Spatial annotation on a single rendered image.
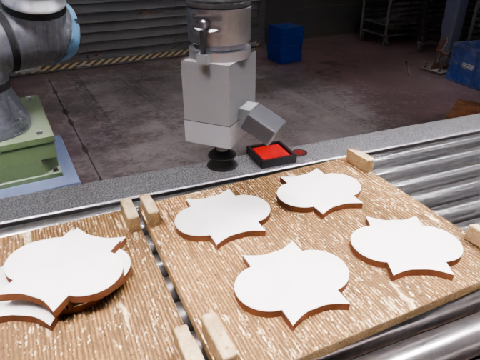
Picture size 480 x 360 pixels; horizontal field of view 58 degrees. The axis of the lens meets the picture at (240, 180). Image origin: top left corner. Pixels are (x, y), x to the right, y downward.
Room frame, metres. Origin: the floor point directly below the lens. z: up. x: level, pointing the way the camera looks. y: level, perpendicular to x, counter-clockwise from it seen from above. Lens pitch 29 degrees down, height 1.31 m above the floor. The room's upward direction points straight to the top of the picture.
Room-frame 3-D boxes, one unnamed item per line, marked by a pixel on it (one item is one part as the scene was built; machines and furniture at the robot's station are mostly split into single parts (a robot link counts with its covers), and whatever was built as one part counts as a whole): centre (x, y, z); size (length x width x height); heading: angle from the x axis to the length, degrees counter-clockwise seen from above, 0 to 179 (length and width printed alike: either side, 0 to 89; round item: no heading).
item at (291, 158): (0.78, -0.06, 0.92); 0.08 x 0.08 x 0.02; 22
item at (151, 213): (0.54, 0.13, 0.95); 0.06 x 0.02 x 0.03; 25
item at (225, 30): (0.53, 0.03, 1.21); 0.08 x 0.08 x 0.05
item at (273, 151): (0.78, -0.06, 0.92); 0.06 x 0.06 x 0.01; 22
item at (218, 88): (0.52, 0.00, 1.13); 0.12 x 0.09 x 0.16; 67
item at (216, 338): (0.30, 0.02, 0.95); 0.06 x 0.02 x 0.03; 25
